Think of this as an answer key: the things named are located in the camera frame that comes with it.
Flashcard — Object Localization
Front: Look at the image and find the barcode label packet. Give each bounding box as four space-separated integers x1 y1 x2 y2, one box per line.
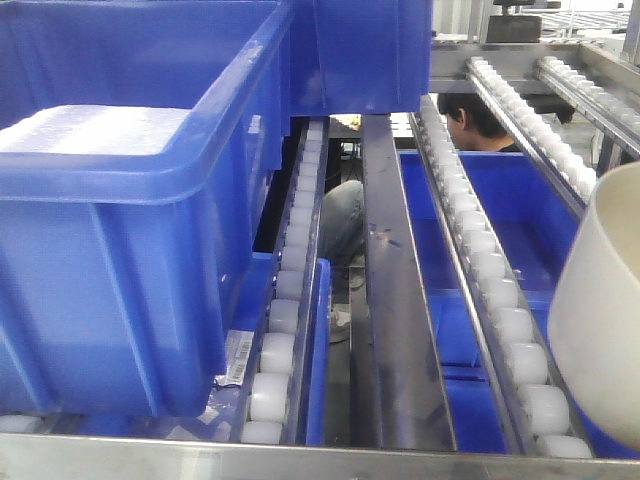
215 330 254 388

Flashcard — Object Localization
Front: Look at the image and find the stainless steel shelf frame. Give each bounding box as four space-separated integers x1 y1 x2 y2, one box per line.
1 24 639 479

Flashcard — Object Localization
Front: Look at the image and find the blue crate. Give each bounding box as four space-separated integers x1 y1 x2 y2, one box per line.
290 1 433 116
1 1 293 416

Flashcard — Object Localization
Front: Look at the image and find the blue crate front left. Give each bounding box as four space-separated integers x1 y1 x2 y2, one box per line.
1 1 293 416

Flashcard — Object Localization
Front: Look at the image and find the white plastic bin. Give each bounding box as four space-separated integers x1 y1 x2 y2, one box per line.
547 163 639 449

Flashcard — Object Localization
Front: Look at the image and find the steel centre divider rail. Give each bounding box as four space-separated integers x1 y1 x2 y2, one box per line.
361 115 457 452

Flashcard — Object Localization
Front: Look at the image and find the blue crate lower layer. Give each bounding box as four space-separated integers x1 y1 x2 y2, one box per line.
400 151 636 459

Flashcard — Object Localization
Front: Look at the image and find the middle white roller track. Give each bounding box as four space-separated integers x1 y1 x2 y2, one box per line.
409 96 592 459

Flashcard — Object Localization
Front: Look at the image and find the person behind shelf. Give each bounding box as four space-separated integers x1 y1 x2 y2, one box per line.
317 91 523 345

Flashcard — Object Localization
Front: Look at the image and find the white roller track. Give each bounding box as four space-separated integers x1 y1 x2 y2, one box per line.
236 117 331 446
409 96 592 459
466 56 596 218

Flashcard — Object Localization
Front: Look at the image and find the left white roller track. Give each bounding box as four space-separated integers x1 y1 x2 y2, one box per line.
236 117 331 446

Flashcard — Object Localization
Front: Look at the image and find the right white roller track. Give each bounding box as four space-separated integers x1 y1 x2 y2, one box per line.
466 56 596 218

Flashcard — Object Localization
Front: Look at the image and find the blue crate upper middle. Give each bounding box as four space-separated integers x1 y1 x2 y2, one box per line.
290 1 433 116

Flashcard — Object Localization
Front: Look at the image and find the far right roller track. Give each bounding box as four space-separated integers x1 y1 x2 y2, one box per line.
537 56 639 160

